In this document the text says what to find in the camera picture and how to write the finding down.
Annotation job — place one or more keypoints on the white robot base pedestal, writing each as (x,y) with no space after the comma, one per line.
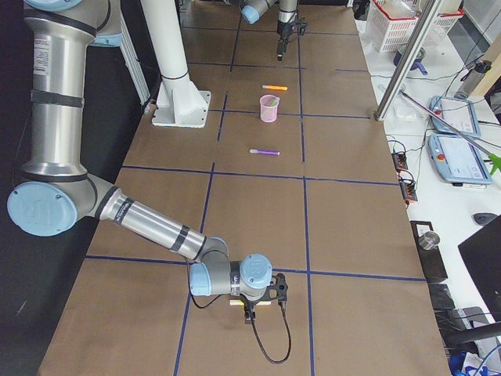
(179,103)

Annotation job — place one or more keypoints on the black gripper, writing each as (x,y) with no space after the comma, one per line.
(249,305)
(282,30)

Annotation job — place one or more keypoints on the aluminium frame post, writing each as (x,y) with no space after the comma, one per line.
(420,31)

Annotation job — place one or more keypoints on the black monitor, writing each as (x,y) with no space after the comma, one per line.
(481,256)

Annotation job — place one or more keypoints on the pink mesh pen holder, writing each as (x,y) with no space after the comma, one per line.
(268,114)

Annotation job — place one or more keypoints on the green handled reacher grabber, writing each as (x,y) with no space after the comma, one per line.
(491,156)

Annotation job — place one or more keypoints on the small metal cup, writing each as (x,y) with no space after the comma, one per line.
(428,240)

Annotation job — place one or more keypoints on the far teach pendant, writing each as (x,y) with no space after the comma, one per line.
(459,113)

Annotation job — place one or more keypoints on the black box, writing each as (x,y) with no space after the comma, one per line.
(430,260)

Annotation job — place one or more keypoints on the orange black power strip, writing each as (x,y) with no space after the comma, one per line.
(406,179)

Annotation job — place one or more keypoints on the white plastic basket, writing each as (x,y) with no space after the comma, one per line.
(390,24)

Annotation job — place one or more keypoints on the near teach pendant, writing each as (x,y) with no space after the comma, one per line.
(457,162)

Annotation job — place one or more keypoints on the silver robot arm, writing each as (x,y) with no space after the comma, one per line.
(57,190)
(253,11)

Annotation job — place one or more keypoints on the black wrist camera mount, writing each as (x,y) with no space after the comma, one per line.
(277,290)
(299,25)

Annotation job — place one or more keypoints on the black computer mouse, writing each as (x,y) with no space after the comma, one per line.
(484,218)

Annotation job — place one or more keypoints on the teach pendant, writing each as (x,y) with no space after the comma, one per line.
(457,162)
(459,113)

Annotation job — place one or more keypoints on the purple marker pen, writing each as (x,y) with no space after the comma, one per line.
(274,153)

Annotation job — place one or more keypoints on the yellow marker pen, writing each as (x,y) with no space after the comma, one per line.
(234,302)

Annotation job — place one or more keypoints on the orange marker pen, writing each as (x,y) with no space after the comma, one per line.
(275,87)

